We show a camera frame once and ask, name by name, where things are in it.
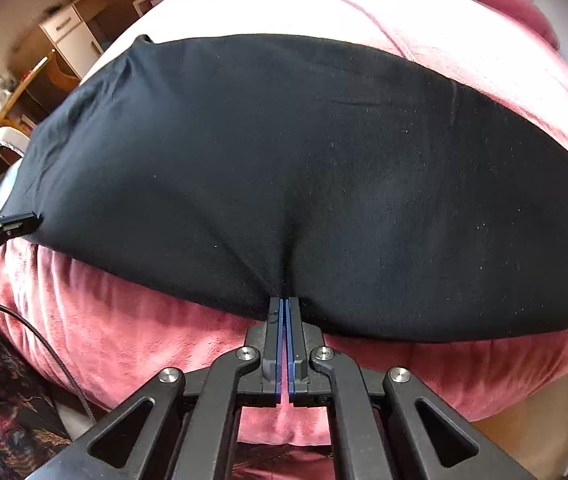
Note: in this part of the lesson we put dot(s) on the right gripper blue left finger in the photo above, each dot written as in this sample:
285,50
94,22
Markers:
249,376

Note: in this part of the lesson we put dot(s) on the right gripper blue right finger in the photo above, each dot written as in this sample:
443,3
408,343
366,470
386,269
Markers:
320,376

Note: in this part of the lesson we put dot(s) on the black pants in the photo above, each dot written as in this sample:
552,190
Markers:
393,201

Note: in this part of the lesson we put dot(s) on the pink bed sheet mattress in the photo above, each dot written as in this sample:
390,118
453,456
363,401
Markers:
113,333

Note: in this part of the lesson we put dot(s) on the small wooden table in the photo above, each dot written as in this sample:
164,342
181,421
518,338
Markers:
39,92

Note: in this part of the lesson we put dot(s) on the wooden desk white cabinet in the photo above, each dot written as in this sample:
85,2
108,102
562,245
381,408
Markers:
79,32

